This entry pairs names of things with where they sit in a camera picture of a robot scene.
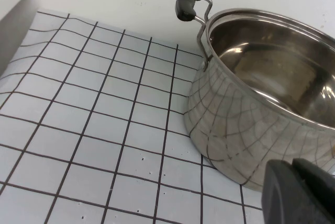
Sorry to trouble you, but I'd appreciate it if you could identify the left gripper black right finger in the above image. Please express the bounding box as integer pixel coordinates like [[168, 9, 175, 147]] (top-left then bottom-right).
[[292, 158, 335, 224]]

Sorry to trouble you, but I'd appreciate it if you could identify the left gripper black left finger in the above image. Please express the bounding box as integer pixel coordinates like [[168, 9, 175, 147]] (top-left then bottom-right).
[[261, 159, 323, 224]]

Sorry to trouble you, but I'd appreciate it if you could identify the stainless steel cooking pot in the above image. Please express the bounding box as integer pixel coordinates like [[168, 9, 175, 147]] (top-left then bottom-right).
[[174, 0, 335, 194]]

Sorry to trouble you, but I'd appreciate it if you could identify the white black-grid table mat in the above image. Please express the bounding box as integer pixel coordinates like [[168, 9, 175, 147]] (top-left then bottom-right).
[[0, 11, 265, 224]]

